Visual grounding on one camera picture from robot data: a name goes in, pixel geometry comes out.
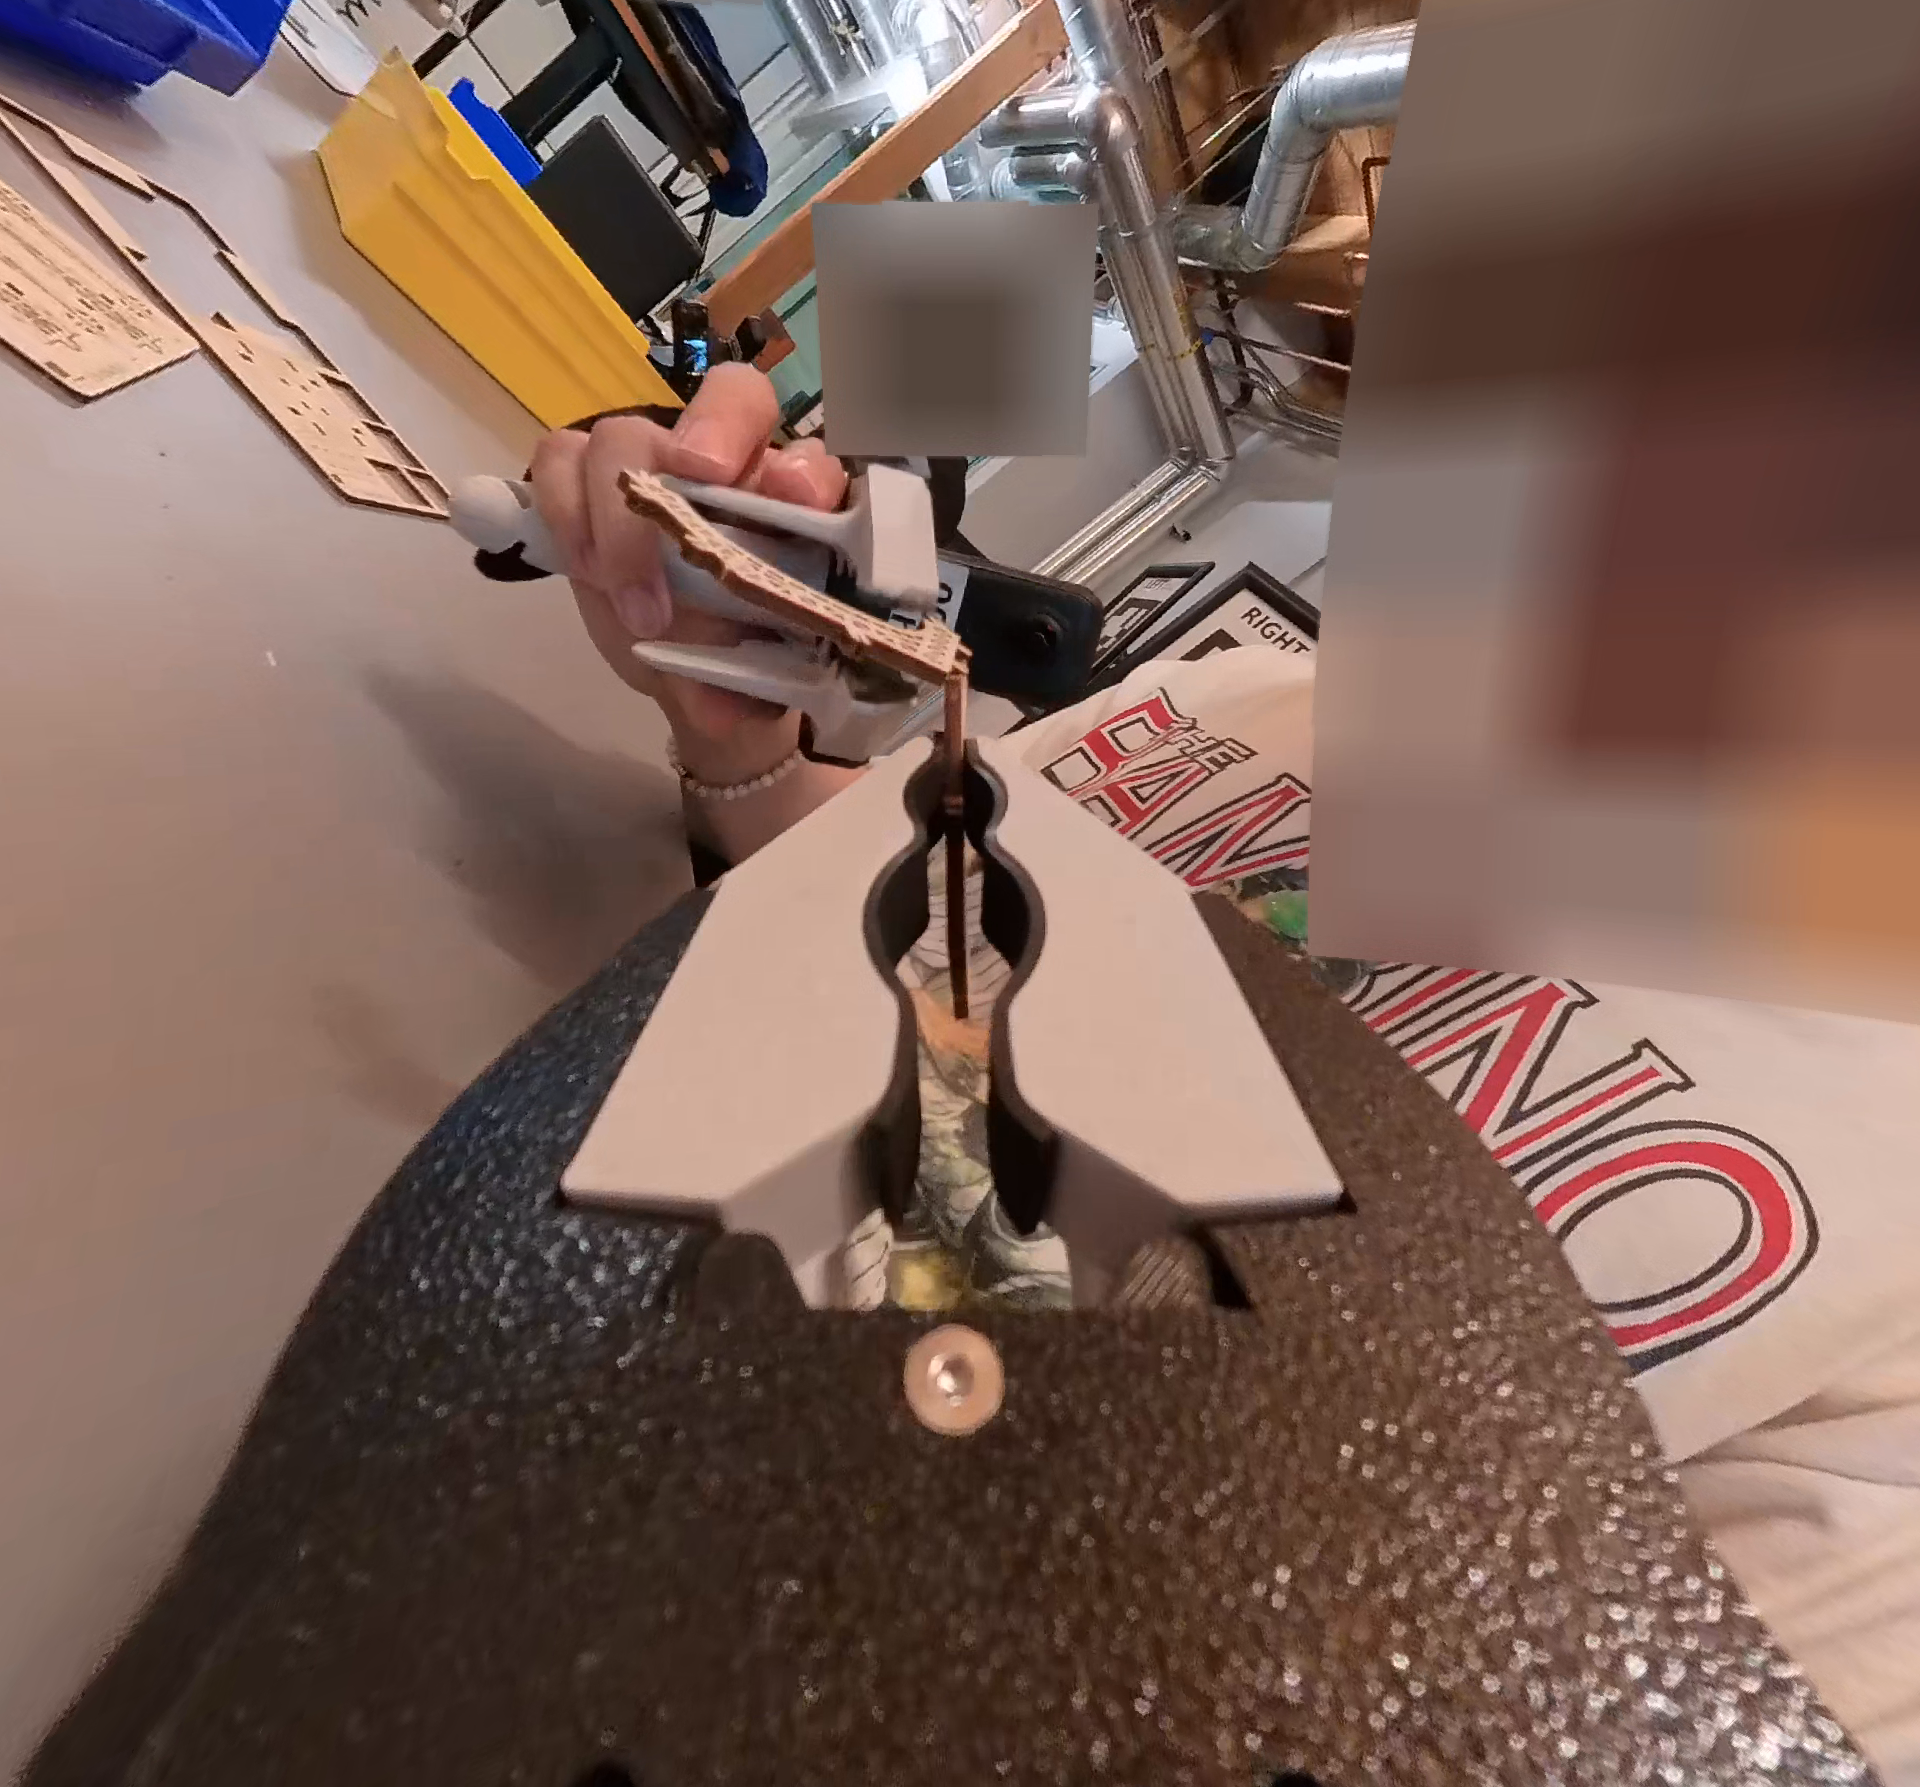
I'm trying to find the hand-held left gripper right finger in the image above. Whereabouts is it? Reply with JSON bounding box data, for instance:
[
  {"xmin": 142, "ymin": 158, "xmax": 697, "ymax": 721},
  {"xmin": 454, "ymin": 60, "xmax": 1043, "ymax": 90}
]
[{"xmin": 960, "ymin": 737, "xmax": 1346, "ymax": 1293}]

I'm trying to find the wooden lattice arch piece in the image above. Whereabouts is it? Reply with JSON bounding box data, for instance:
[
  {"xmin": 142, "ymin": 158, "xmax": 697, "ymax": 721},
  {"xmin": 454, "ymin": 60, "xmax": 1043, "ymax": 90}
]
[
  {"xmin": 618, "ymin": 466, "xmax": 975, "ymax": 691},
  {"xmin": 936, "ymin": 681, "xmax": 981, "ymax": 1025}
]

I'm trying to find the cut-out plywood sheet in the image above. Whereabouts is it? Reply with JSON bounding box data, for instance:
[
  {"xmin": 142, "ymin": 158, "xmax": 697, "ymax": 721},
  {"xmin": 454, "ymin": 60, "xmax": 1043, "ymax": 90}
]
[{"xmin": 0, "ymin": 92, "xmax": 454, "ymax": 518}]

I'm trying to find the person's right forearm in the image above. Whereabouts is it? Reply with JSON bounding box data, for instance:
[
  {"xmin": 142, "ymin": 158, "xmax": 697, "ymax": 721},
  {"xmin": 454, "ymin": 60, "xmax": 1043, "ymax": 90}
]
[{"xmin": 681, "ymin": 771, "xmax": 864, "ymax": 895}]

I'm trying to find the bent metal duct pipe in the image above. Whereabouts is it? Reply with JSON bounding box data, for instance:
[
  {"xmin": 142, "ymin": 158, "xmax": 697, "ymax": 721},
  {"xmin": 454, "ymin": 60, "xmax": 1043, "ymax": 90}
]
[{"xmin": 1174, "ymin": 22, "xmax": 1422, "ymax": 278}]

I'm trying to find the black chair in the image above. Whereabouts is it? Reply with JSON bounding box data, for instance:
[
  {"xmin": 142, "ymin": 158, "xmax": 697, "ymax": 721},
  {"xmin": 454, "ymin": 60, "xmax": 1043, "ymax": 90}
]
[{"xmin": 521, "ymin": 114, "xmax": 708, "ymax": 322}]

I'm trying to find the white printed shirt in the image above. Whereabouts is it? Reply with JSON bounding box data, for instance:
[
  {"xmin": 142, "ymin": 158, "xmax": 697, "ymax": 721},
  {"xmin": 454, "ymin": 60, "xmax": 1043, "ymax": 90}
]
[{"xmin": 835, "ymin": 644, "xmax": 1920, "ymax": 1787}]

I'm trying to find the person's right hand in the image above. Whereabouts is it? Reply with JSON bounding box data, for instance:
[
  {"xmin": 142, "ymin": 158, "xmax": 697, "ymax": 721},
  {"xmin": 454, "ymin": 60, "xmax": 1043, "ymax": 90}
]
[{"xmin": 530, "ymin": 362, "xmax": 851, "ymax": 769}]

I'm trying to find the blue jacket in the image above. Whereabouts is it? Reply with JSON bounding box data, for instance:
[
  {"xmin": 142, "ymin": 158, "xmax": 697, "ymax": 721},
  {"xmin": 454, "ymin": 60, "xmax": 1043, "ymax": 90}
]
[{"xmin": 655, "ymin": 6, "xmax": 774, "ymax": 224}]

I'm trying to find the printed plywood sheet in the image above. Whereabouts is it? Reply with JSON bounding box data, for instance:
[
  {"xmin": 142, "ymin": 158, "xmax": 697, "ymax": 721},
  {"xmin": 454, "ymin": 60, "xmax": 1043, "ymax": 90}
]
[{"xmin": 0, "ymin": 172, "xmax": 203, "ymax": 404}]

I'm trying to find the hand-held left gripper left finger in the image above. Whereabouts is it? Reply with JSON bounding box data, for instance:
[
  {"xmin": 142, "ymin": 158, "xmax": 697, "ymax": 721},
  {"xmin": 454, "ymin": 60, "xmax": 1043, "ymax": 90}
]
[{"xmin": 558, "ymin": 743, "xmax": 963, "ymax": 1311}]

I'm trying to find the small blue plastic bin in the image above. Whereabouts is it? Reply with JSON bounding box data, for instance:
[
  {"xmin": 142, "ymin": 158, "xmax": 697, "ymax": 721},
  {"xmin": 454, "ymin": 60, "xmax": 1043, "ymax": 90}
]
[{"xmin": 443, "ymin": 76, "xmax": 546, "ymax": 188}]

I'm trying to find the white bead bracelet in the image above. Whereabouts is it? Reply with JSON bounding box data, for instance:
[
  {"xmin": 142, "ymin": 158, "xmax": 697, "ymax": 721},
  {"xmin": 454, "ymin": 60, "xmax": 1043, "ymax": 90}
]
[{"xmin": 666, "ymin": 741, "xmax": 814, "ymax": 805}]

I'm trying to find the yellow plastic bin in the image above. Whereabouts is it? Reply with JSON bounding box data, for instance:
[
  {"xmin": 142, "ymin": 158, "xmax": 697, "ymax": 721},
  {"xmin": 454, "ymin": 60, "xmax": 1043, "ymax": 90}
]
[{"xmin": 316, "ymin": 48, "xmax": 689, "ymax": 434}]

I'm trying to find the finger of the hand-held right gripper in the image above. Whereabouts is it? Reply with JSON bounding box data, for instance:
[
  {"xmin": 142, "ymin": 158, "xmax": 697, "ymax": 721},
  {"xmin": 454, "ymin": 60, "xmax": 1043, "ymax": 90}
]
[
  {"xmin": 628, "ymin": 552, "xmax": 934, "ymax": 767},
  {"xmin": 663, "ymin": 464, "xmax": 946, "ymax": 618}
]

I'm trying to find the black framed poster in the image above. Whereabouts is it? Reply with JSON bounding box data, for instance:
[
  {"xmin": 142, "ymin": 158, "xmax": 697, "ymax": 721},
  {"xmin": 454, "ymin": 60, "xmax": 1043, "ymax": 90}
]
[{"xmin": 1091, "ymin": 562, "xmax": 1323, "ymax": 689}]

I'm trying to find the wooden beam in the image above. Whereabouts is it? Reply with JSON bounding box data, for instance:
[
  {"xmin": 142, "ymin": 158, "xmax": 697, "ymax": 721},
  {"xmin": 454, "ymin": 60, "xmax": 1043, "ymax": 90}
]
[{"xmin": 699, "ymin": 0, "xmax": 1072, "ymax": 338}]

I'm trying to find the straight metal duct pipe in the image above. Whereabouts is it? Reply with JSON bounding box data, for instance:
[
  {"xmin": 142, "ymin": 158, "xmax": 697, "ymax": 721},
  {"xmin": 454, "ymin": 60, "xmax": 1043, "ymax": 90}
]
[{"xmin": 1031, "ymin": 0, "xmax": 1242, "ymax": 472}]

